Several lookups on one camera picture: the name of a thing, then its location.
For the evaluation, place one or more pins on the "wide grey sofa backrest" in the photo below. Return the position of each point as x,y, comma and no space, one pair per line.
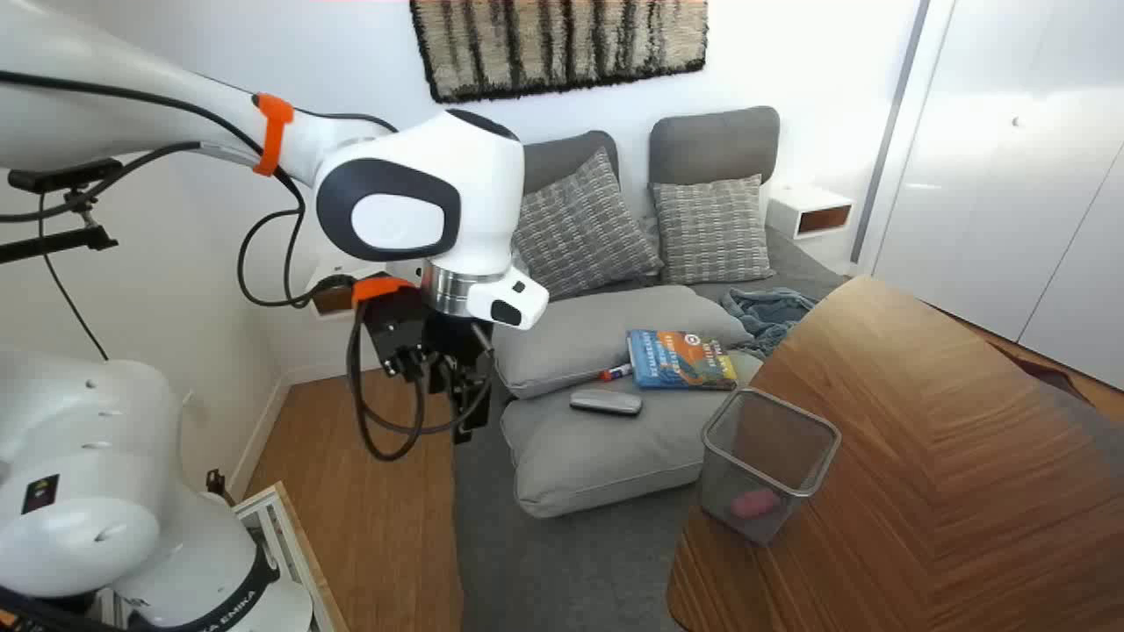
714,140

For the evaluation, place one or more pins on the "teal knitted blanket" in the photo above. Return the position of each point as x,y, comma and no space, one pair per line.
767,315

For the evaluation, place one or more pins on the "pink object in bin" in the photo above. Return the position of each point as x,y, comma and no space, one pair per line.
756,502

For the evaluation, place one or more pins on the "red marker pen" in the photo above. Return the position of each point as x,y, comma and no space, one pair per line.
612,374

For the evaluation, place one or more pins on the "black wall plug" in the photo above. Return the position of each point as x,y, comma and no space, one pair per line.
215,482

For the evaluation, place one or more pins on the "white bedside table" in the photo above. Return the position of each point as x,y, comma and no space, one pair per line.
810,214

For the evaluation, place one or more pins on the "colourful blue book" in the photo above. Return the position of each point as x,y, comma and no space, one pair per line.
678,359

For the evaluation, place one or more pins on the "flat grey bed pillow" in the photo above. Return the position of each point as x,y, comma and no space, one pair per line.
584,334

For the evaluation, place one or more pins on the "woven fringed wall hanging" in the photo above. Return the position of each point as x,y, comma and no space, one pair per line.
562,41

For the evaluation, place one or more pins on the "narrow grey sofa backrest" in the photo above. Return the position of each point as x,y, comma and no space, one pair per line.
567,160

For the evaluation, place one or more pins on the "white picture frame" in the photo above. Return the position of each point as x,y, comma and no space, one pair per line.
286,547

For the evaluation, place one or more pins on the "black camera on stand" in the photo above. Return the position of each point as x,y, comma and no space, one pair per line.
63,176

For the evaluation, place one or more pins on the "white wardrobe doors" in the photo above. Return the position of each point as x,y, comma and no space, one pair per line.
1020,176

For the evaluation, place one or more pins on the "thick grey bed pillow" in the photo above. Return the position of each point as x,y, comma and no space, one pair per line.
598,456

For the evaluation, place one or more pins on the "small grey checked cushion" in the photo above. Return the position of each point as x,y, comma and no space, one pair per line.
712,230

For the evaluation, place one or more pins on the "grey sofa mattress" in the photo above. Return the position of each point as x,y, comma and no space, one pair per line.
550,573

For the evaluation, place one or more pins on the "large grey checked cushion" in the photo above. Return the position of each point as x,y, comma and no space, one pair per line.
584,230

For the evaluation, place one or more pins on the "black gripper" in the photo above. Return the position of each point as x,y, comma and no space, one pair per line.
412,334

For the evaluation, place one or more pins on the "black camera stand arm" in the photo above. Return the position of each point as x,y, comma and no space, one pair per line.
55,244

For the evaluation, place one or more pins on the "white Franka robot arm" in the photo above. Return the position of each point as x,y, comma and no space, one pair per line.
444,152

